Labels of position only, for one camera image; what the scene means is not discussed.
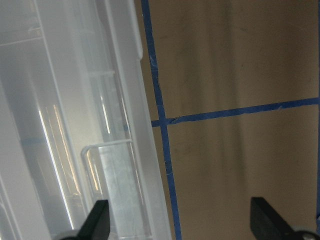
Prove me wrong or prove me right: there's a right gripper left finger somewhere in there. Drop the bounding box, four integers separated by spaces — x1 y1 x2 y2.
54 199 111 240

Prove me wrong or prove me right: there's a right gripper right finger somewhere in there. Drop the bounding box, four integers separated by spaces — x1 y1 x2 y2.
250 197 320 240

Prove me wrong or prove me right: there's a clear plastic box lid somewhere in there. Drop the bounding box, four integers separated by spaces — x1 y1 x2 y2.
0 0 172 240

